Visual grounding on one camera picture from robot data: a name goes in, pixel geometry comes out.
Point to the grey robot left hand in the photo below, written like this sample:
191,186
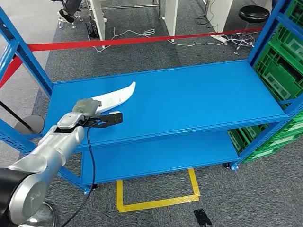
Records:
86,106

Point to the white plastic mirror housing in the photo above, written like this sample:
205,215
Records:
113,97

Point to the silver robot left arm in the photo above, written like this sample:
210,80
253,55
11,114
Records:
47,150

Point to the blue metal shelf rack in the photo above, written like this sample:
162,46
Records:
177,94

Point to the red barrier tape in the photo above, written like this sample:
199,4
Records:
118,41

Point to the white desk panel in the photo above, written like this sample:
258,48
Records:
98,18
221,14
171,15

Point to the chrome chair base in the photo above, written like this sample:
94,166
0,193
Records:
61,21

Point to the person's foot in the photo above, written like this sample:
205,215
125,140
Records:
66,15

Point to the chrome round base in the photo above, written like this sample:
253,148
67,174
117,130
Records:
47,216

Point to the white power strip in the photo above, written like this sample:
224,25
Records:
218,38

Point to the green plastic crate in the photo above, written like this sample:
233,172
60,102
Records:
276,86
259,155
281,141
295,12
293,48
295,127

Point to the black round stool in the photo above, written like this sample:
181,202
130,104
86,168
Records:
253,13

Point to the metal desk frame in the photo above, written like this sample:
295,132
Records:
159,9

